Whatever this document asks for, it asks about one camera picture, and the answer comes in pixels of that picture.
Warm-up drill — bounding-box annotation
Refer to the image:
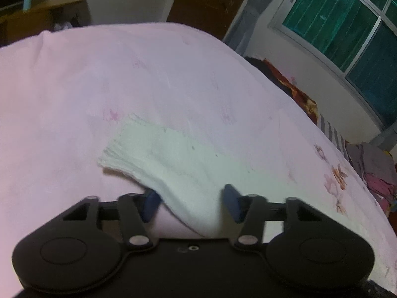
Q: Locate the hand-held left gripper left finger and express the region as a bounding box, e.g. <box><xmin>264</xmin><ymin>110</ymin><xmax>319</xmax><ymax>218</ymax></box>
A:
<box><xmin>57</xmin><ymin>189</ymin><xmax>162</xmax><ymax>253</ymax></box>

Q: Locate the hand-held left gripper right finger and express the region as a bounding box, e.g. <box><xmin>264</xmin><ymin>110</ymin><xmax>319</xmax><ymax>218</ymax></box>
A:
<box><xmin>223</xmin><ymin>184</ymin><xmax>330</xmax><ymax>253</ymax></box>

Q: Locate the small white knit garment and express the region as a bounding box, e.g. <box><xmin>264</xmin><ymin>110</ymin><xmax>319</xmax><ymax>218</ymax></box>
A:
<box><xmin>98</xmin><ymin>112</ymin><xmax>258</xmax><ymax>238</ymax></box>

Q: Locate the pile of grey and magenta clothes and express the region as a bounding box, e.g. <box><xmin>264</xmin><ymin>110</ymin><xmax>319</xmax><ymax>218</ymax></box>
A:
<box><xmin>345</xmin><ymin>141</ymin><xmax>397</xmax><ymax>215</ymax></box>

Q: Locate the striped pillow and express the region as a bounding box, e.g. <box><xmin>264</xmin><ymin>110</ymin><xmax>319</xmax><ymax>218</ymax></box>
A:
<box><xmin>318</xmin><ymin>113</ymin><xmax>350</xmax><ymax>159</ymax></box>

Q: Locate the red patterned blanket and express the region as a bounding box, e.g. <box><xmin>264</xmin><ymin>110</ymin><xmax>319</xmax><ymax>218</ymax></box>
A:
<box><xmin>264</xmin><ymin>57</ymin><xmax>320</xmax><ymax>125</ymax></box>

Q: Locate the pink floral bedsheet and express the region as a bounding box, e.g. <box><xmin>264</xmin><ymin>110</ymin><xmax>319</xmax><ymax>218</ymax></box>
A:
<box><xmin>0</xmin><ymin>22</ymin><xmax>397</xmax><ymax>298</ymax></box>

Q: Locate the dark cloth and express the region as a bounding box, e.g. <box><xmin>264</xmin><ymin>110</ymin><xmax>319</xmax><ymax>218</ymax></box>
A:
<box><xmin>245</xmin><ymin>56</ymin><xmax>295</xmax><ymax>100</ymax></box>

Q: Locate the grey curtain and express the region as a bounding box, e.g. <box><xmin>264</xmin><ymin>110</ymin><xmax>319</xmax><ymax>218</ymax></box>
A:
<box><xmin>223</xmin><ymin>0</ymin><xmax>274</xmax><ymax>57</ymax></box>

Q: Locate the brown wooden door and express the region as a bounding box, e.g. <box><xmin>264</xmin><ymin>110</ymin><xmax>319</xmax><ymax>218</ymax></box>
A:
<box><xmin>167</xmin><ymin>0</ymin><xmax>257</xmax><ymax>41</ymax></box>

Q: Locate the aluminium frame window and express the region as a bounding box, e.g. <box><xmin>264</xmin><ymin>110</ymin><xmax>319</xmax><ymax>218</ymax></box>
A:
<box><xmin>269</xmin><ymin>0</ymin><xmax>397</xmax><ymax>128</ymax></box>

